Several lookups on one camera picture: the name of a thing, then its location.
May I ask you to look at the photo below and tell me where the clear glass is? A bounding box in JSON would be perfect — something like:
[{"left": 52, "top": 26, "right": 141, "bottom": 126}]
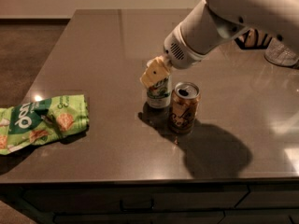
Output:
[{"left": 264, "top": 38, "right": 299, "bottom": 67}]

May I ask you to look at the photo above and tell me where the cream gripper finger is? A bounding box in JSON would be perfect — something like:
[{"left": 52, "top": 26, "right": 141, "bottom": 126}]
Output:
[
  {"left": 146, "top": 57, "right": 160, "bottom": 68},
  {"left": 140, "top": 56, "right": 172, "bottom": 88}
]

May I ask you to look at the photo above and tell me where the green chip bag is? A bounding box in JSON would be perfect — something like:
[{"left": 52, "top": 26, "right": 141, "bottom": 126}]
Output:
[{"left": 0, "top": 94, "right": 89, "bottom": 155}]

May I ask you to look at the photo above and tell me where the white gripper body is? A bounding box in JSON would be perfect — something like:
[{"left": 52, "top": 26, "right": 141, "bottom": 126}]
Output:
[{"left": 164, "top": 24, "right": 205, "bottom": 69}]

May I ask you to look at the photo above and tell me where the orange LaCroix can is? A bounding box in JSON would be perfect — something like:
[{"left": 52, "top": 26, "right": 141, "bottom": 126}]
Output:
[{"left": 168, "top": 82, "right": 201, "bottom": 133}]

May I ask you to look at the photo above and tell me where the black wire basket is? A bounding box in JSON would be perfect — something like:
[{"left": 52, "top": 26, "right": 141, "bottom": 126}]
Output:
[{"left": 235, "top": 29, "right": 272, "bottom": 49}]

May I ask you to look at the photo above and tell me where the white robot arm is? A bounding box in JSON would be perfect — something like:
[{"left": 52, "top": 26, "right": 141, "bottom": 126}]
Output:
[{"left": 140, "top": 0, "right": 299, "bottom": 88}]

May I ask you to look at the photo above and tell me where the green white 7up can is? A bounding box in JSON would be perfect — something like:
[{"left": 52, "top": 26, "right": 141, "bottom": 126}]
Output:
[{"left": 147, "top": 76, "right": 172, "bottom": 109}]

